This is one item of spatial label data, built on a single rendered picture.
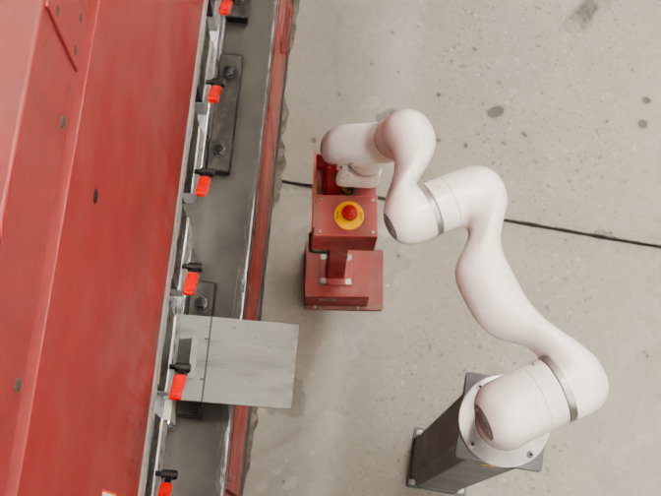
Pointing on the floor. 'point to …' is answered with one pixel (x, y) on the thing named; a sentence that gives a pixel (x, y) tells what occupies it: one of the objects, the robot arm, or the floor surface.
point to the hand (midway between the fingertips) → (351, 183)
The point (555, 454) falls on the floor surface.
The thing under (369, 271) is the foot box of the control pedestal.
